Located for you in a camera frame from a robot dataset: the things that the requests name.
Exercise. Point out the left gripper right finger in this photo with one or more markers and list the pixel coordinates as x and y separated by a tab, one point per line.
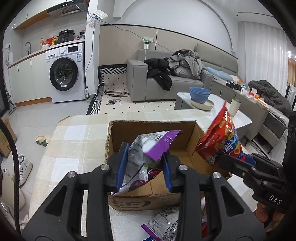
210	209

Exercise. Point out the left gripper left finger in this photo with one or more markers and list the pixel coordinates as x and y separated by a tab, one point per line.
77	208

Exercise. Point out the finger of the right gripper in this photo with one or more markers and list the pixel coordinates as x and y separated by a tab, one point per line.
234	165
252	159

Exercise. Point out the red cone snack bag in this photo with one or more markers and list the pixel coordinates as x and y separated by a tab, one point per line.
218	140

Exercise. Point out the purple silver snack bag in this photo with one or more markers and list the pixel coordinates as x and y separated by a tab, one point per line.
164	225
144	159

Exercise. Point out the person right hand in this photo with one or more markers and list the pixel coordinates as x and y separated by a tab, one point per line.
262	215

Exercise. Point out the white coffee table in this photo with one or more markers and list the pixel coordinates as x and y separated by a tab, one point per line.
219	112

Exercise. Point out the cream tumbler cup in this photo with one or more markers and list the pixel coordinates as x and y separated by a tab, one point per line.
234	107

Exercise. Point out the SF Express cardboard box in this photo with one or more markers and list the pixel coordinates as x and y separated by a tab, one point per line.
143	186

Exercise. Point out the checkered tablecloth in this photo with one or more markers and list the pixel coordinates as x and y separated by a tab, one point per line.
78	144

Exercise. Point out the white sneaker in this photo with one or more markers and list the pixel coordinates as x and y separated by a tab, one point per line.
25	168

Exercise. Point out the green beige slipper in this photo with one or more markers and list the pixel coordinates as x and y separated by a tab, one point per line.
43	140

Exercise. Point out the blue stacked bowls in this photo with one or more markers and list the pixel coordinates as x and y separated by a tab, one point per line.
199	94

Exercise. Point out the grey clothes pile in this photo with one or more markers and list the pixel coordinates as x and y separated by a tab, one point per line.
186	63

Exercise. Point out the grey sofa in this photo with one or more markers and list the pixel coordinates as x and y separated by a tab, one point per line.
144	88

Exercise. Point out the black jacket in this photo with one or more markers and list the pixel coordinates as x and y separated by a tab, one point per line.
158	69

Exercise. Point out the white washing machine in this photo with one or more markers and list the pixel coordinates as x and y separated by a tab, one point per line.
66	72

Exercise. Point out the black pressure cooker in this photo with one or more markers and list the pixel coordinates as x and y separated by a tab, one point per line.
66	36

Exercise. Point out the range hood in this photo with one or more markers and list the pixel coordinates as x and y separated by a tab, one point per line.
67	8

